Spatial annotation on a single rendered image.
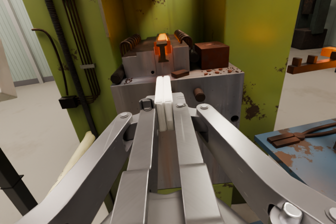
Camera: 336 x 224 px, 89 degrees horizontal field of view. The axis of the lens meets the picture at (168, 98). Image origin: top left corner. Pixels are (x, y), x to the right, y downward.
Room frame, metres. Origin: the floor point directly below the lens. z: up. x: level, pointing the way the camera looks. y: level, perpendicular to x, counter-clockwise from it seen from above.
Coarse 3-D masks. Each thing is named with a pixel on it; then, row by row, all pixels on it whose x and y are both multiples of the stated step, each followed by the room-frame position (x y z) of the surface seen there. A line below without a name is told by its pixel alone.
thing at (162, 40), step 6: (162, 36) 0.69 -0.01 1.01; (156, 42) 0.45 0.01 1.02; (162, 42) 0.43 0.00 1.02; (168, 42) 0.50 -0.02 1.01; (156, 48) 0.50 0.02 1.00; (162, 48) 0.42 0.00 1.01; (168, 48) 0.50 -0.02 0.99; (162, 54) 0.42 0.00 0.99; (162, 60) 0.42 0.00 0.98; (168, 60) 0.42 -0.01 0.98
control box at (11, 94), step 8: (0, 40) 0.49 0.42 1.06; (0, 48) 0.47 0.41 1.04; (0, 56) 0.45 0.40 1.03; (0, 64) 0.43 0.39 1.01; (0, 72) 0.41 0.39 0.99; (8, 72) 0.45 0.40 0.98; (0, 80) 0.39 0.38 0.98; (8, 80) 0.42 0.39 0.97; (0, 88) 0.37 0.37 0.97; (8, 88) 0.40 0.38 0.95; (0, 96) 0.38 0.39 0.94; (8, 96) 0.40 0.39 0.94; (16, 96) 0.42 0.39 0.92
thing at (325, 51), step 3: (324, 48) 0.49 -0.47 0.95; (327, 48) 0.48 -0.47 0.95; (330, 48) 0.48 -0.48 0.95; (333, 48) 0.47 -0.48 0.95; (321, 51) 0.49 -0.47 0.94; (324, 51) 0.49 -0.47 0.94; (327, 51) 0.48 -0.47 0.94; (330, 51) 0.47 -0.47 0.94; (321, 54) 0.49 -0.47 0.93; (324, 54) 0.48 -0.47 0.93; (327, 54) 0.48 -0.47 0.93
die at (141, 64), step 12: (156, 36) 0.80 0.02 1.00; (168, 36) 0.75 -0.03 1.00; (144, 48) 0.56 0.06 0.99; (180, 48) 0.51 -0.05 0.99; (132, 60) 0.51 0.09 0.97; (144, 60) 0.51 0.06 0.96; (156, 60) 0.51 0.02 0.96; (180, 60) 0.51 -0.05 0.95; (132, 72) 0.51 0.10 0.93; (144, 72) 0.51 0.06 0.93; (156, 72) 0.51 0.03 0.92; (168, 72) 0.51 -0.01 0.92
